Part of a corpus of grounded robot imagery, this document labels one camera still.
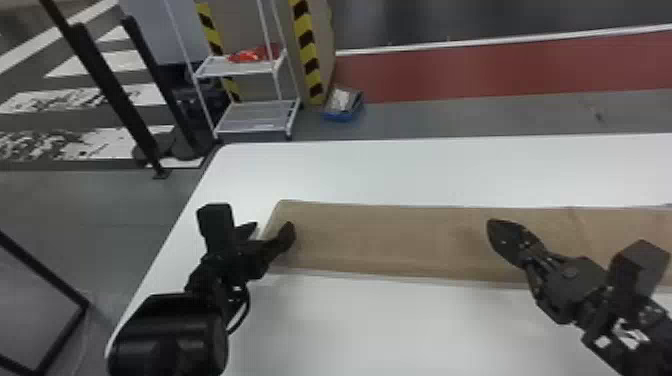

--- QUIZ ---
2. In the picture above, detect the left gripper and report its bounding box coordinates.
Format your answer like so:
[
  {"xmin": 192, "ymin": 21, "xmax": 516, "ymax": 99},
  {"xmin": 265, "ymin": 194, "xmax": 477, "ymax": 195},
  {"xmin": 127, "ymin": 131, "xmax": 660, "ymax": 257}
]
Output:
[{"xmin": 203, "ymin": 220, "xmax": 297, "ymax": 284}]

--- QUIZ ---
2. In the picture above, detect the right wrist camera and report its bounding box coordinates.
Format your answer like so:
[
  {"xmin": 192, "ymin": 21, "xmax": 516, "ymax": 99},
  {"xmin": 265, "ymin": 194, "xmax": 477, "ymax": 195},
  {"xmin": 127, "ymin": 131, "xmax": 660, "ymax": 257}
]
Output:
[{"xmin": 607, "ymin": 239, "xmax": 672, "ymax": 302}]

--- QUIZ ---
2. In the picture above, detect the blue tray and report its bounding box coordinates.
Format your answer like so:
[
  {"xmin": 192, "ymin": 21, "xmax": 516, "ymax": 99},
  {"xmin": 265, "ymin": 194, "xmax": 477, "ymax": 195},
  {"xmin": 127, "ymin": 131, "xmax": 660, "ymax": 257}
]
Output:
[{"xmin": 321, "ymin": 86, "xmax": 366, "ymax": 124}]

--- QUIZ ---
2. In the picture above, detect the beige towel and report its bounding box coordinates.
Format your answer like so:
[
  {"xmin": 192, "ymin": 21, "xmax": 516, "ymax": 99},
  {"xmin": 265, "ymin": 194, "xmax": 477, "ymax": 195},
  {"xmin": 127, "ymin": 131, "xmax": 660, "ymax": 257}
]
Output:
[{"xmin": 261, "ymin": 198, "xmax": 672, "ymax": 288}]

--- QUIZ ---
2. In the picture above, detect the yellow black striped post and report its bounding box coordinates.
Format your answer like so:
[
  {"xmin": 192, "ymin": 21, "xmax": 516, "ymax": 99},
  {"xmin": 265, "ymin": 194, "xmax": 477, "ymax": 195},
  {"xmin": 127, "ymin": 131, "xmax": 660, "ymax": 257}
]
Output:
[
  {"xmin": 194, "ymin": 1, "xmax": 244, "ymax": 104},
  {"xmin": 288, "ymin": 0, "xmax": 327, "ymax": 107}
]

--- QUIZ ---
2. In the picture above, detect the red snack packet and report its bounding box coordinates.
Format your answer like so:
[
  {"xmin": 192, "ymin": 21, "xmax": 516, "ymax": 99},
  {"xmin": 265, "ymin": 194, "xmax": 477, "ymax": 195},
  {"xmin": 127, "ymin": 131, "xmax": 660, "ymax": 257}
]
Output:
[{"xmin": 227, "ymin": 43, "xmax": 283, "ymax": 65}]

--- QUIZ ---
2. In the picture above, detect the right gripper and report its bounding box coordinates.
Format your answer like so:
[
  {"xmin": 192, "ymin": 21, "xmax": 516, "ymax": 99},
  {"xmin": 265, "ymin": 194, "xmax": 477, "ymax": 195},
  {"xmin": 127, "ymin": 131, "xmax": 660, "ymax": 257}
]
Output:
[{"xmin": 486, "ymin": 218, "xmax": 614, "ymax": 325}]

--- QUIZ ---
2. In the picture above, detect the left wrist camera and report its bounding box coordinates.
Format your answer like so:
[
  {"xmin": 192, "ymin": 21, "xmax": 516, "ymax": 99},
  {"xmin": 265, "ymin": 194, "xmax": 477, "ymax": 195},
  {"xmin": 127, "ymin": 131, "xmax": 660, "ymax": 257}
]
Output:
[{"xmin": 196, "ymin": 202, "xmax": 236, "ymax": 254}]

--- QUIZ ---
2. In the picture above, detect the white shelf trolley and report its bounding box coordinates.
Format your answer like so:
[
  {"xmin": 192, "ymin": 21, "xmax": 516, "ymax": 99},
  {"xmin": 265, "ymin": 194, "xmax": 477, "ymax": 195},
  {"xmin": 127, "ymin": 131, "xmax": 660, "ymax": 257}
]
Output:
[{"xmin": 161, "ymin": 0, "xmax": 304, "ymax": 144}]

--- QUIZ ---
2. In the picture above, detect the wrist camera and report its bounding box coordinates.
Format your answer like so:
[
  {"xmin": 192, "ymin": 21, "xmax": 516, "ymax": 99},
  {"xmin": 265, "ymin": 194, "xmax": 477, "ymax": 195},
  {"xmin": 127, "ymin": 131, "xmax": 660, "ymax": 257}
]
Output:
[
  {"xmin": 607, "ymin": 239, "xmax": 672, "ymax": 302},
  {"xmin": 196, "ymin": 202, "xmax": 236, "ymax": 254}
]

